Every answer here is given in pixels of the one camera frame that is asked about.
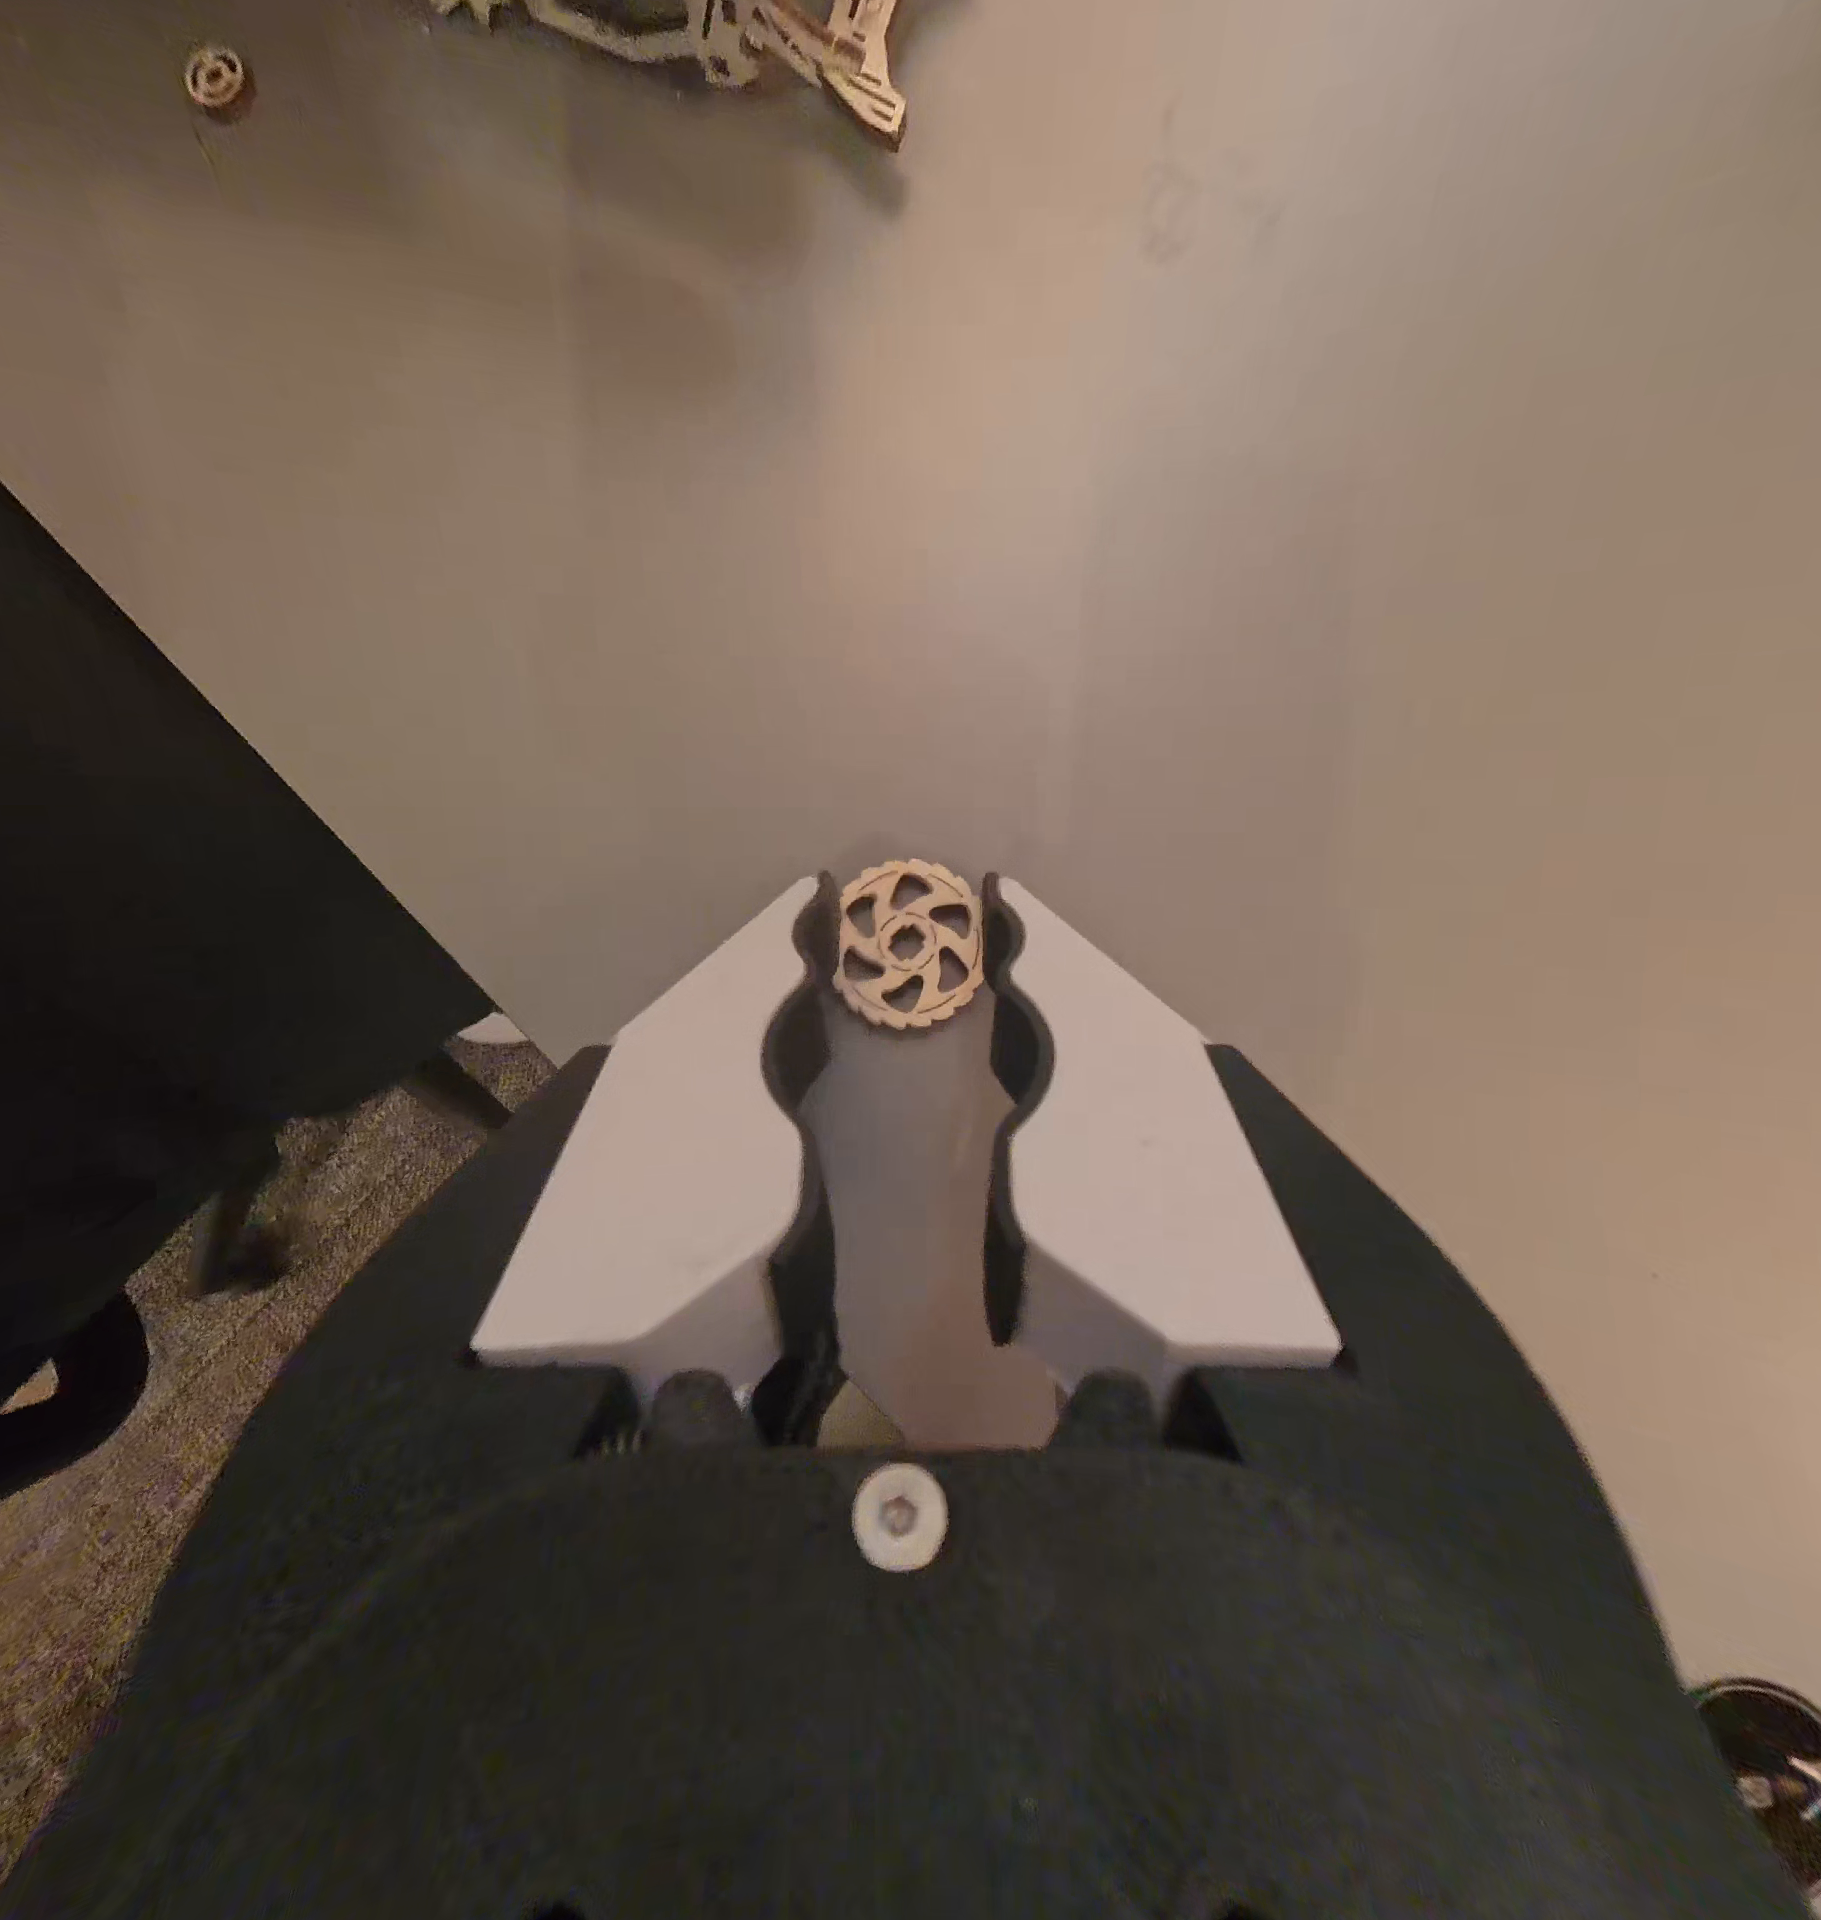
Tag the wooden wheel disc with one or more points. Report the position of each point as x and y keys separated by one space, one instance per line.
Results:
x=868 y=982

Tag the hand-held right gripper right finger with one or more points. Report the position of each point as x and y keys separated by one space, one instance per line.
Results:
x=1180 y=1200

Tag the black swivel chair base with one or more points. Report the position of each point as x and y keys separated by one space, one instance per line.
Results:
x=237 y=1215

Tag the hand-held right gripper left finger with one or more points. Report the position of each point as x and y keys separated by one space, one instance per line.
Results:
x=641 y=1200

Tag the wooden buggy model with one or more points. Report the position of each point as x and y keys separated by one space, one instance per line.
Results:
x=852 y=61

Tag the small loose wooden wheel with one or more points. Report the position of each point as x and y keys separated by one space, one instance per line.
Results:
x=215 y=78

